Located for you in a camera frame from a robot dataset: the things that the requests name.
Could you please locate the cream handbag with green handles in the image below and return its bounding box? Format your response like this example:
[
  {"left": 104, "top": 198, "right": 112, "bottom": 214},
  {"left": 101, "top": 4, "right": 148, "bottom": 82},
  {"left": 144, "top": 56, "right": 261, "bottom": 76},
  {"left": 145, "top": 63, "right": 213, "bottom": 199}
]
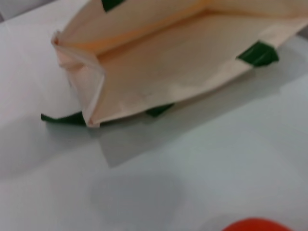
[{"left": 40, "top": 0, "right": 308, "bottom": 128}]

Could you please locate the orange fruit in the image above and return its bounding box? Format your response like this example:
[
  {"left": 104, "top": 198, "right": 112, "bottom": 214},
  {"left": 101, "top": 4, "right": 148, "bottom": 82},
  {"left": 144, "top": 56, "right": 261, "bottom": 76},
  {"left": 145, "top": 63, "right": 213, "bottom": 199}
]
[{"left": 220, "top": 217, "right": 298, "bottom": 231}]

